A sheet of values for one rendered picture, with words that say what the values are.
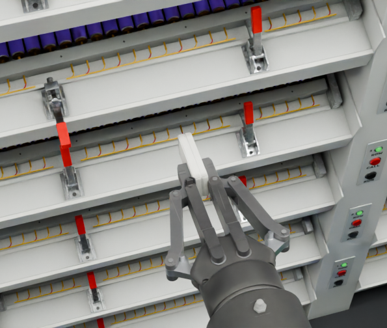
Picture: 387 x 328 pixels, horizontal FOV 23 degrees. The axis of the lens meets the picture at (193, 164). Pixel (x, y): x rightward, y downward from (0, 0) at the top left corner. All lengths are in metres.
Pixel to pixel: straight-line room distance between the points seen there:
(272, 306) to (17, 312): 0.96
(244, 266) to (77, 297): 0.89
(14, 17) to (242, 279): 0.39
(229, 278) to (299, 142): 0.59
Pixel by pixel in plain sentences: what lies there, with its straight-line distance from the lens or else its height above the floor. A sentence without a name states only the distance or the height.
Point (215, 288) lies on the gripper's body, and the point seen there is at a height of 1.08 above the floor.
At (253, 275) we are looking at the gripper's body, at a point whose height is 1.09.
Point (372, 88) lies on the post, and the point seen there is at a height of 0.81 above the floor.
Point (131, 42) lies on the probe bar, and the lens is 1.22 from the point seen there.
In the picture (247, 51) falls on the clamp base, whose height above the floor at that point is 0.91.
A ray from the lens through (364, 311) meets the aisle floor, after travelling 2.08.
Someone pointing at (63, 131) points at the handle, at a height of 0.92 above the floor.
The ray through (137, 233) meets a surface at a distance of 1.56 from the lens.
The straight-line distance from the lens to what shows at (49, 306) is 1.74.
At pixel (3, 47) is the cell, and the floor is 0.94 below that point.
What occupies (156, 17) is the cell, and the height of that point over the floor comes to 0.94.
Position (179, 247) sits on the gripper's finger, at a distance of 0.92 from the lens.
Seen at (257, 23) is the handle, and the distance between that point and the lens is 1.20.
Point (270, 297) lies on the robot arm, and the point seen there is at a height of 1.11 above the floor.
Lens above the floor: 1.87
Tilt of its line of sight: 57 degrees down
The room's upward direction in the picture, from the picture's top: straight up
